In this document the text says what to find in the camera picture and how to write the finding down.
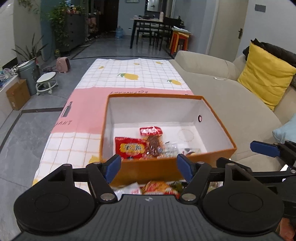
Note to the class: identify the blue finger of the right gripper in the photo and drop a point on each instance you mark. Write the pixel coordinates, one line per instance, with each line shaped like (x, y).
(271, 150)

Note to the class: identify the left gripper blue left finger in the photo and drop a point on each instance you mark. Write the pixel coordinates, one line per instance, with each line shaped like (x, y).
(100, 175)

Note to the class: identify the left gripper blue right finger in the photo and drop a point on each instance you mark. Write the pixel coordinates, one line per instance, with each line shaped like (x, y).
(197, 177)

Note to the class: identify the clear yellow snack packet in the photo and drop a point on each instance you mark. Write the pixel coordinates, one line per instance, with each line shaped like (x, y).
(172, 149)

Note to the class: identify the red chip packet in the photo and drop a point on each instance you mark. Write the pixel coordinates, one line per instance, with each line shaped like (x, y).
(130, 148)

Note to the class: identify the white spicy strips packet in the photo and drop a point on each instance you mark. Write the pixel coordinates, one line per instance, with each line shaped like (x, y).
(132, 189)

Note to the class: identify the red dried meat snack bag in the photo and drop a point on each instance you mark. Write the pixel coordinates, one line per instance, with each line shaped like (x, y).
(152, 136)

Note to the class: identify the orange red snack bag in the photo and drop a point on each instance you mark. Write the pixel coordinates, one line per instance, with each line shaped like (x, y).
(159, 188)

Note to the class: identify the light blue cushion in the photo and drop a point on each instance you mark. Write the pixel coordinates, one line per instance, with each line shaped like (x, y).
(287, 132)

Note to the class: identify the beige sofa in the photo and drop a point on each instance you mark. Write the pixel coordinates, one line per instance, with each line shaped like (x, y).
(243, 114)

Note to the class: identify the lemon checkered tablecloth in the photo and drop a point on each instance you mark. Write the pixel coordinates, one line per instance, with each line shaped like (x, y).
(76, 135)

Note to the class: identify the orange cardboard box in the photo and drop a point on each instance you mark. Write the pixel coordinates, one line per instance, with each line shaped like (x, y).
(185, 119)

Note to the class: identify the yellow cushion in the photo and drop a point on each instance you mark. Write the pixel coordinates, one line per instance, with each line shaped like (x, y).
(266, 75)

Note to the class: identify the white round stool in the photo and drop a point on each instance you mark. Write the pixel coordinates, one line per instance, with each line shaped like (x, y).
(46, 83)

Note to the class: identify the pink small heater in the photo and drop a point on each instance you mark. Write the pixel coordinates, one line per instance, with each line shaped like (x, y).
(63, 64)

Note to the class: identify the brown cardboard box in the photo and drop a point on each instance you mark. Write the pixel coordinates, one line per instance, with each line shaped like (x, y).
(18, 95)

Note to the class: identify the orange stool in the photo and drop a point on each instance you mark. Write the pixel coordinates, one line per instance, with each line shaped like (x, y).
(179, 41)

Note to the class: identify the grey trash bin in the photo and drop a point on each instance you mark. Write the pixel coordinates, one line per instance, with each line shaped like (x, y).
(29, 71)

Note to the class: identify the blue water jug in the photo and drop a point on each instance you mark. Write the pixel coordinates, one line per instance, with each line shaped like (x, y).
(119, 32)

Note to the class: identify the potted green plant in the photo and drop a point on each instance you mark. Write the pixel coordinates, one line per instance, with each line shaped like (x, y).
(30, 53)

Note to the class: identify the dark dining table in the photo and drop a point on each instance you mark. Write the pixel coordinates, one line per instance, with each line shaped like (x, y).
(157, 30)

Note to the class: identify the dark drawer cabinet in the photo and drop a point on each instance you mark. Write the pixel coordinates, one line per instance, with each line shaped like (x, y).
(75, 30)

